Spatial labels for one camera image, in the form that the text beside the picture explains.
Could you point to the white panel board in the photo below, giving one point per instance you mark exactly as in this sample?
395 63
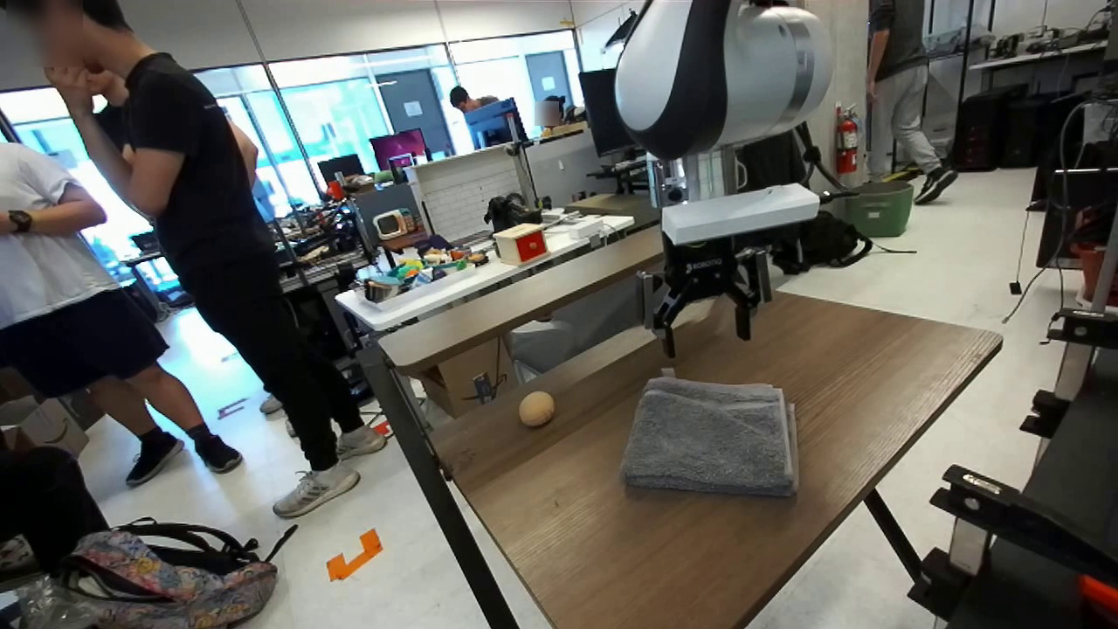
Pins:
466 194

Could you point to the grey towel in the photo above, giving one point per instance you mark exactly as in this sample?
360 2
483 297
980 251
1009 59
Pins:
711 439

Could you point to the purple lit monitor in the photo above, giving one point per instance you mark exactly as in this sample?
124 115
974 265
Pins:
401 146

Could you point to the blue lit monitor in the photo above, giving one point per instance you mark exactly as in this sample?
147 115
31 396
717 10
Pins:
498 123

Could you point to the beige round toy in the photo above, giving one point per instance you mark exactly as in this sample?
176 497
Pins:
537 410

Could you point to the white desk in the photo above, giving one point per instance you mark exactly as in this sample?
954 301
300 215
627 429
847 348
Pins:
466 285

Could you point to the pile of colourful toys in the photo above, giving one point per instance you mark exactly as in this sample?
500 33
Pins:
424 271

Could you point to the person in white shirt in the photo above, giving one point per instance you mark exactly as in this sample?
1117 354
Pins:
48 257

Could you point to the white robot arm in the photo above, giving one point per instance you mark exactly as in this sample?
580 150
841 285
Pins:
721 70

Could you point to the red box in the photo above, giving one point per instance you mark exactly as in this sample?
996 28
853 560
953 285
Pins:
523 245

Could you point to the black floor bag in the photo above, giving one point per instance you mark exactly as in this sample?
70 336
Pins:
48 499

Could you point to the person in black clothes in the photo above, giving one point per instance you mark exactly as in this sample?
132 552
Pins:
196 176

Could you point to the green basket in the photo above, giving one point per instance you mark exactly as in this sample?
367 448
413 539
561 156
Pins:
876 211

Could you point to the patterned backpack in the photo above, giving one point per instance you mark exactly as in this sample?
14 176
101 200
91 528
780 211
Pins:
176 580

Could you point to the person in grey trousers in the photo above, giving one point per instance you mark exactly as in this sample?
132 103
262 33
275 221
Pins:
902 82

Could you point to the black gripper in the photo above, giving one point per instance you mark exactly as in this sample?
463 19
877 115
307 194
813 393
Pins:
711 271

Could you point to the red fire extinguisher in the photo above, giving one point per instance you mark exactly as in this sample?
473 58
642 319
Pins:
847 141

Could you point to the black leaning stand pole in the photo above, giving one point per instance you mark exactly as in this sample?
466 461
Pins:
431 464

